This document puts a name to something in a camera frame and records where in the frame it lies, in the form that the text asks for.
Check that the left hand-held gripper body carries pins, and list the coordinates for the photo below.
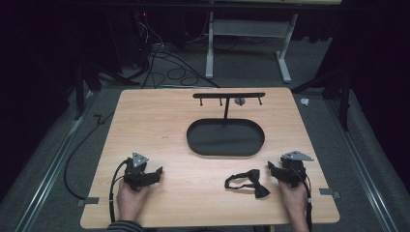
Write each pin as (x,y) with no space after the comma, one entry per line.
(135,172)

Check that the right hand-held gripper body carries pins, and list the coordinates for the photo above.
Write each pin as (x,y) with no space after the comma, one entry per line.
(295,169)

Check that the black bow tie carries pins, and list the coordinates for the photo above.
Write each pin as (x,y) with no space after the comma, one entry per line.
(260,192)

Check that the black hanger stand with tray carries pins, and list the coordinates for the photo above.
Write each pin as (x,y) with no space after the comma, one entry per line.
(225,138)

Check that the person's right hand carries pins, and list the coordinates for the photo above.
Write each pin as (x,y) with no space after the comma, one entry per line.
(294,199)

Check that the person's left hand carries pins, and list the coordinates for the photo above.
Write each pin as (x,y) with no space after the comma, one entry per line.
(129,201)

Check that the grey tape strip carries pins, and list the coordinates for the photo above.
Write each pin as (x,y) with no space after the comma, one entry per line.
(328,192)
(88,201)

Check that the crumpled white paper scrap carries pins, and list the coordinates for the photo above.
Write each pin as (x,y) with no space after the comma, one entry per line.
(304,101)

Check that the small grey knob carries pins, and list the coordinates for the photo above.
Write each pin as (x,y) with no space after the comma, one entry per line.
(239,101)

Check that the black tripod stand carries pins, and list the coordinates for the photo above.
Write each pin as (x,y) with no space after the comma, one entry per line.
(79,93)
(345,103)

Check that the metal floor rail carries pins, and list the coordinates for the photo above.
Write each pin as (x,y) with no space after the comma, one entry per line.
(48,175)
(370,193)

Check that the white metal desk frame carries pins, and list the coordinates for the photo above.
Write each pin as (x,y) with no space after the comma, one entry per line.
(248,28)

